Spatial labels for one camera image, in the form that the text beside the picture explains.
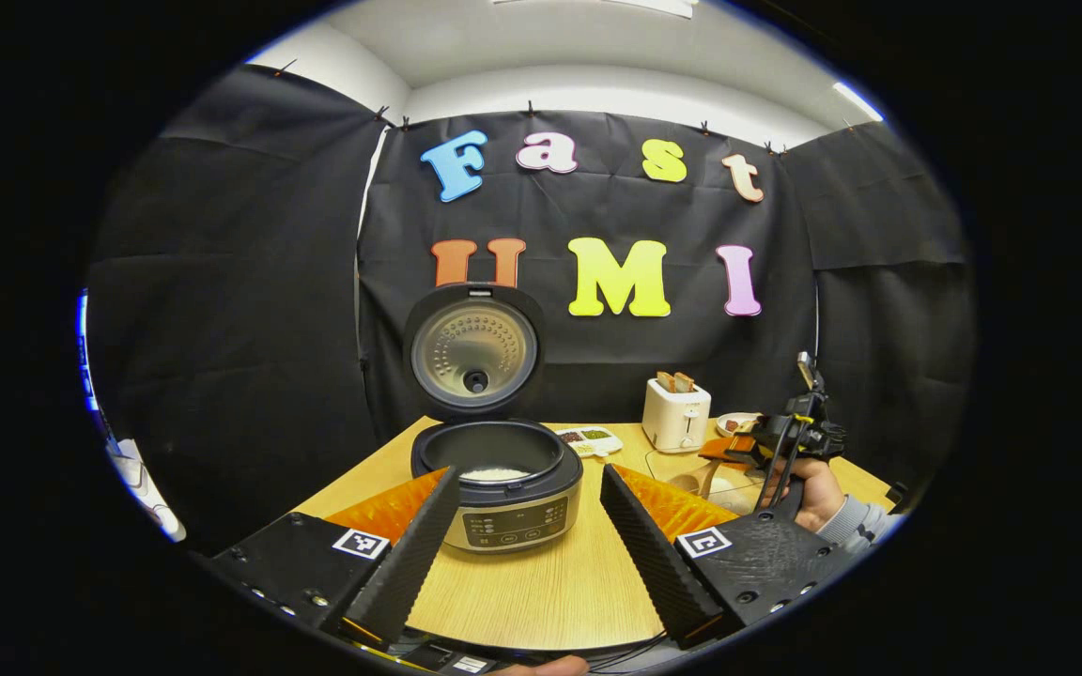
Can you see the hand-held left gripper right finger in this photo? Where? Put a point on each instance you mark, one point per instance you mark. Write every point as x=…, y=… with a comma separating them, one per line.
x=649, y=563

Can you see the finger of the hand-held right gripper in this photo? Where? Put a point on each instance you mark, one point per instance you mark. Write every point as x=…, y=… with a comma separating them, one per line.
x=724, y=449

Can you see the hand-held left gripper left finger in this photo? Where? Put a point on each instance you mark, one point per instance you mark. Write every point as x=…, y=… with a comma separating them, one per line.
x=400, y=563

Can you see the dark grey rice cooker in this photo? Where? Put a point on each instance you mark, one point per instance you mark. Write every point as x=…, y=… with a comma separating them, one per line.
x=503, y=526

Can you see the white round plate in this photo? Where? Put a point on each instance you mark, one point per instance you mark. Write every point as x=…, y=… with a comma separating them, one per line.
x=738, y=432

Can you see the white toaster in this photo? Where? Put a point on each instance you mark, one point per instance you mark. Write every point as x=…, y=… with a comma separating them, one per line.
x=677, y=418

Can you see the toast slice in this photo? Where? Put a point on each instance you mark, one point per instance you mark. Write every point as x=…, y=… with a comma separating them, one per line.
x=684, y=382
x=665, y=382

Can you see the white divided snack dish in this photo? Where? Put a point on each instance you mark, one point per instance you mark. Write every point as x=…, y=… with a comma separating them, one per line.
x=588, y=439

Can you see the white desk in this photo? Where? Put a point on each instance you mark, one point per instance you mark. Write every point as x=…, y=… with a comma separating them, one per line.
x=142, y=483

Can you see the computer monitor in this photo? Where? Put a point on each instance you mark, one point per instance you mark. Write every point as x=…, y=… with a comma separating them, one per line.
x=85, y=352

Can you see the ceiling light panel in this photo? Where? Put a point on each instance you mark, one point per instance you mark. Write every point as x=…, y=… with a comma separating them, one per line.
x=616, y=6

